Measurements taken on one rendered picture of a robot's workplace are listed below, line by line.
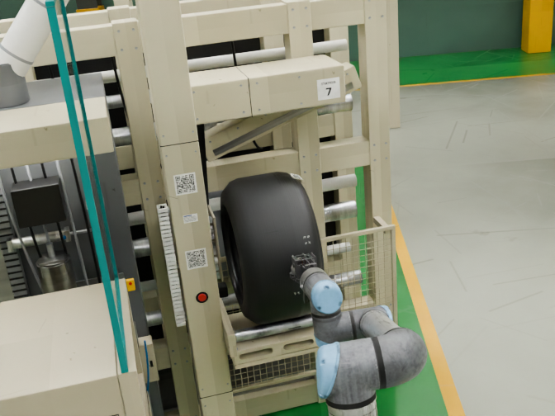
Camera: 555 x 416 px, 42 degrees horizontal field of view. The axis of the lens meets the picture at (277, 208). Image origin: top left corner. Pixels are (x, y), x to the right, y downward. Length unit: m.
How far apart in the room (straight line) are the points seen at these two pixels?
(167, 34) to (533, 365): 2.69
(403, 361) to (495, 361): 2.52
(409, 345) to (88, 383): 0.84
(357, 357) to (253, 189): 1.10
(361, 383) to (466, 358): 2.54
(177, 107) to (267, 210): 0.47
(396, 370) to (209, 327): 1.25
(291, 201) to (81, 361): 0.93
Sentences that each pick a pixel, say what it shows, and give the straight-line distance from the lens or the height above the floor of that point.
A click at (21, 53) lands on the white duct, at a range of 2.65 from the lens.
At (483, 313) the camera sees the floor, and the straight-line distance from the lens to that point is 4.54.
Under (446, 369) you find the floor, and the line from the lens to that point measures 4.04.
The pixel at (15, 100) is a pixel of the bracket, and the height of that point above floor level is 1.82.
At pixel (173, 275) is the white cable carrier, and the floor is 1.17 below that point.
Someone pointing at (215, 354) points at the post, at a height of 0.80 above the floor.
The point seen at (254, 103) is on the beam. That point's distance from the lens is 2.73.
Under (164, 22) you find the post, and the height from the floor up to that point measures 2.05.
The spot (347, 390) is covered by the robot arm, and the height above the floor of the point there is 1.38.
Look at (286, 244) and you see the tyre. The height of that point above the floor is 1.29.
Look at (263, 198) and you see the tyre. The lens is 2.52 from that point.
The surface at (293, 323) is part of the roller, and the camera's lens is 2.73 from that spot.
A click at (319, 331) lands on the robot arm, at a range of 2.19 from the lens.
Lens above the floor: 2.37
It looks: 23 degrees down
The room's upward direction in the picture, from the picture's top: 5 degrees counter-clockwise
